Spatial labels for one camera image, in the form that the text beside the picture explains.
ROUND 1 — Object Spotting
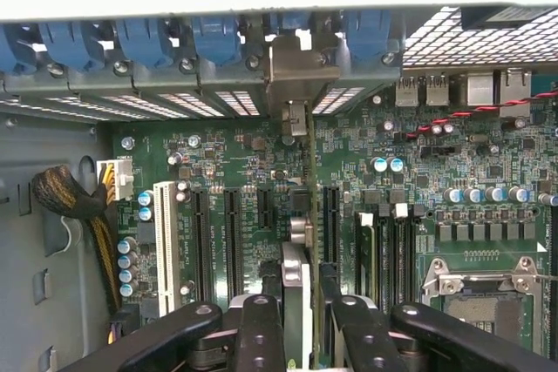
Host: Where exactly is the CPU socket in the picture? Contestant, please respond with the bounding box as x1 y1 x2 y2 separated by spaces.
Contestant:
420 256 553 347

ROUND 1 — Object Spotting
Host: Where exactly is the open black PC case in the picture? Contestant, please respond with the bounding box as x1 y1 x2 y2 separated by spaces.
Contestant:
0 0 558 372

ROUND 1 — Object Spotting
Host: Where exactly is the long black expansion slot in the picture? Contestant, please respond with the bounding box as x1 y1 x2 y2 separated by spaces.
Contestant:
222 187 244 301
190 187 214 303

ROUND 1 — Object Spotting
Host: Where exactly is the black yellow braided wire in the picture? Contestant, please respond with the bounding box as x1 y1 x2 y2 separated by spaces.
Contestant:
30 165 122 319

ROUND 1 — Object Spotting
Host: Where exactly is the short black expansion slot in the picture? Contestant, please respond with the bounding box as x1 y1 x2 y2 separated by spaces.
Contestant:
256 187 277 230

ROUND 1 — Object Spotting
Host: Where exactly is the blue slot latch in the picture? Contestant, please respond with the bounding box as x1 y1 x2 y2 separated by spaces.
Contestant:
37 21 106 73
342 9 393 63
263 11 313 37
0 25 35 76
190 16 243 67
113 18 176 69

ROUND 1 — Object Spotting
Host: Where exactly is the green motherboard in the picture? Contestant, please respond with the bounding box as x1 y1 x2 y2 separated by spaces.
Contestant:
98 71 558 360

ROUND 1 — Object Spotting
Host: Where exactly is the red black twisted wire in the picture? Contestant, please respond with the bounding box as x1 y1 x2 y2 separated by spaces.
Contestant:
405 91 558 140

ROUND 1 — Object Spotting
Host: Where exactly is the white expansion slot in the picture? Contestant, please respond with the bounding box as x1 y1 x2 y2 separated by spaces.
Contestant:
153 180 180 317

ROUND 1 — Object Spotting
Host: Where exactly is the white power connector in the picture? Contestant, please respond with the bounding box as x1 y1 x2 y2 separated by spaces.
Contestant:
95 156 134 202

